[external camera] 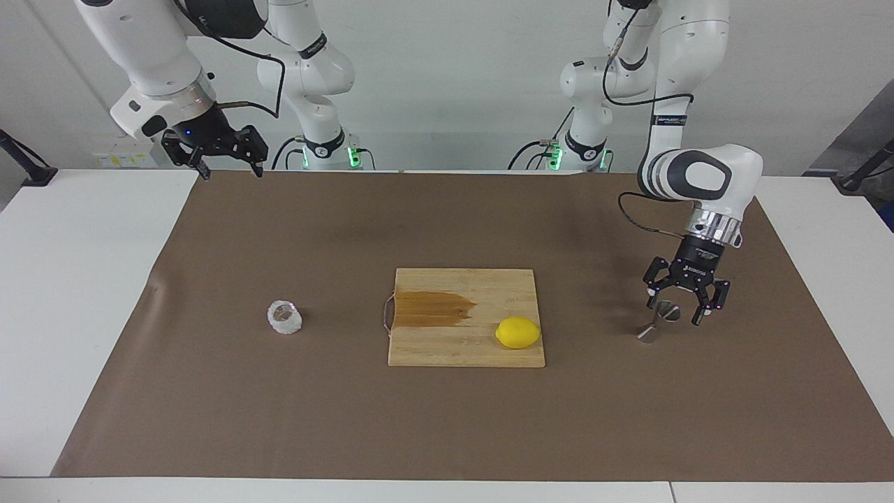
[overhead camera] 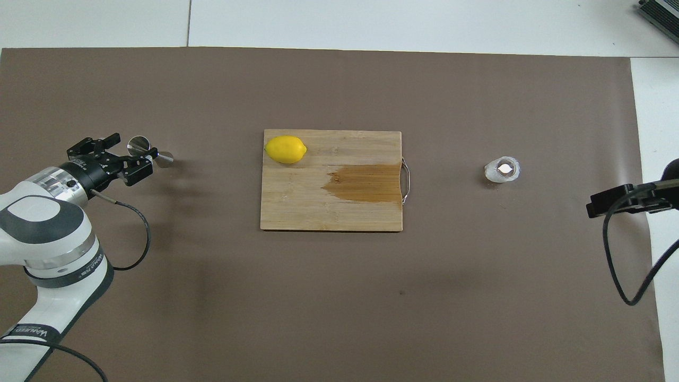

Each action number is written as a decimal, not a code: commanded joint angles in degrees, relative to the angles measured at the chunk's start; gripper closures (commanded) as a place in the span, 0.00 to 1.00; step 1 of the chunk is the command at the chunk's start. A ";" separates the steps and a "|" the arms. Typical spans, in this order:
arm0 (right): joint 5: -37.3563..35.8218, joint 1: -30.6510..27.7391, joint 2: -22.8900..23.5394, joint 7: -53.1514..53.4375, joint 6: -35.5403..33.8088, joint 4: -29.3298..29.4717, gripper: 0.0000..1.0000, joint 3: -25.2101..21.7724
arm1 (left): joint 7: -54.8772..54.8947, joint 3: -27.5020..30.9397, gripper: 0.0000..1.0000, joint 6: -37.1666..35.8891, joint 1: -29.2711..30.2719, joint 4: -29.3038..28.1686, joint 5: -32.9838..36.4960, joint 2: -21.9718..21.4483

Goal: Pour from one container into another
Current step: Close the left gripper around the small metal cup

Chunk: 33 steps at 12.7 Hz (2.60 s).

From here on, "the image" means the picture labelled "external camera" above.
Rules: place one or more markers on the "brown table mat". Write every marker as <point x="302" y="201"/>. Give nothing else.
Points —
<point x="279" y="419"/>

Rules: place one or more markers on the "wooden cutting board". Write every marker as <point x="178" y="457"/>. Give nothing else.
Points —
<point x="433" y="349"/>

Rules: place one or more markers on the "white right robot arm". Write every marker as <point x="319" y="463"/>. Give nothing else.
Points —
<point x="140" y="42"/>

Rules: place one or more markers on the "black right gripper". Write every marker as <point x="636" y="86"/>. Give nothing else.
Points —
<point x="204" y="129"/>

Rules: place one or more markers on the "black clamp stand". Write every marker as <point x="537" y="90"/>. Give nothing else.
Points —
<point x="862" y="175"/>
<point x="28" y="173"/>

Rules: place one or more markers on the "steel double jigger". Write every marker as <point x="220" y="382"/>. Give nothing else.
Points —
<point x="668" y="311"/>

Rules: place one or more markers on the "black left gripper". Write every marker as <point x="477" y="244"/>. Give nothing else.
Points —
<point x="700" y="262"/>

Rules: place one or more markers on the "white wall outlet box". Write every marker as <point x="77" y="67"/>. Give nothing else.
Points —
<point x="115" y="157"/>

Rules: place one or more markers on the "dark grey panel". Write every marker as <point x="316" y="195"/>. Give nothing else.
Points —
<point x="866" y="133"/>

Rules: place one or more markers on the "yellow lemon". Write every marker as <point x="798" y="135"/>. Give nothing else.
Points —
<point x="518" y="333"/>

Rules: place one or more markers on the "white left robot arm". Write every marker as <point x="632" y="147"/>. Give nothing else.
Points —
<point x="740" y="168"/>

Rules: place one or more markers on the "clear textured glass cup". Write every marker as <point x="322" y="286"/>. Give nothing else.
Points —
<point x="285" y="318"/>

